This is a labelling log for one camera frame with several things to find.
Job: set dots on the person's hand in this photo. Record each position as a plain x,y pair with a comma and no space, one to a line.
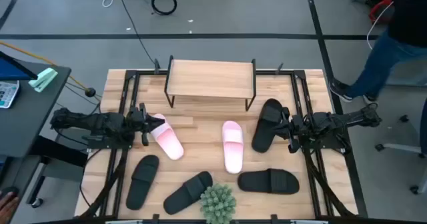
7,207

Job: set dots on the white calculator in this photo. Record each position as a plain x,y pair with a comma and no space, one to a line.
7,94

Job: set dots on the red chair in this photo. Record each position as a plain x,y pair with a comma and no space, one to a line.
378,5

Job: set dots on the black monitor with blue screen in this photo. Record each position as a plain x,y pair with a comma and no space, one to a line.
11,69

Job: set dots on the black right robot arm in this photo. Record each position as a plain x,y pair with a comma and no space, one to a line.
337,122

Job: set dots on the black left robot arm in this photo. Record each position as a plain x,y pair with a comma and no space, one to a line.
93,122

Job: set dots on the black round knob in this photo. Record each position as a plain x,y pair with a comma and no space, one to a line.
90,92

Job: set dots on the pink slide sandal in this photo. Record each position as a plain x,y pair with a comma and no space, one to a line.
168,140
233,147

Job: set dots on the black desk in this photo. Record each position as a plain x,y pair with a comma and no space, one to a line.
33,117

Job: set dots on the wooden shelf with black legs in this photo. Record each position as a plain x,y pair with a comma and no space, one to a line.
210,79

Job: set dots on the black metal table frame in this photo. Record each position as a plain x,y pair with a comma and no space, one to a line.
267,72

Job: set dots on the person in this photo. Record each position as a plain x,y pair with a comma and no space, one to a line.
403,20

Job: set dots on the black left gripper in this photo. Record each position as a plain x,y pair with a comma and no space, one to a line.
137,122

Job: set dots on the green artificial potted plant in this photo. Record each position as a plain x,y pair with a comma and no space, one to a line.
217,202

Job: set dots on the grey office chair base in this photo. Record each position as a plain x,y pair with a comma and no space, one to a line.
403,148

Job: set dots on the mint green stapler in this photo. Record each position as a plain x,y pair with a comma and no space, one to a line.
42,80

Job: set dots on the black slide sandal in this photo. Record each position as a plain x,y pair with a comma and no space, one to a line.
263,134
142,182
188,194
268,181

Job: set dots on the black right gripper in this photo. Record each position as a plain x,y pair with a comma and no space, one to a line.
298,127

